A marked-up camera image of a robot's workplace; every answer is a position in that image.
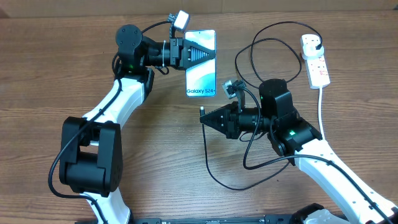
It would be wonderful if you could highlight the blue Galaxy smartphone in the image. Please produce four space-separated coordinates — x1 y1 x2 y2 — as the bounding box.
185 30 216 97

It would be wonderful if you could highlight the black USB charging cable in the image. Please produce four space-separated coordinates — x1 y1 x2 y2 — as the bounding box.
199 21 323 191

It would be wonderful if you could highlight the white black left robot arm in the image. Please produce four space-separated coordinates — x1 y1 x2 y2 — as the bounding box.
50 24 216 223

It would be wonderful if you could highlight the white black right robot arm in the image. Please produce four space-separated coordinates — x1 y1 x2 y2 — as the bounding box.
200 79 397 223

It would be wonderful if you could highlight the white charger plug adapter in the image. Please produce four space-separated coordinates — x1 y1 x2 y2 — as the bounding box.
302 44 325 60

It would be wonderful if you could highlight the white power strip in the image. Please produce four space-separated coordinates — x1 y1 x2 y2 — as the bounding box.
300 34 331 90

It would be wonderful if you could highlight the white power strip cord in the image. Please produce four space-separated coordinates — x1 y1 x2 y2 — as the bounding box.
317 87 326 141

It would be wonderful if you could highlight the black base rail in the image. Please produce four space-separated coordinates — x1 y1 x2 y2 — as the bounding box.
128 215 294 224

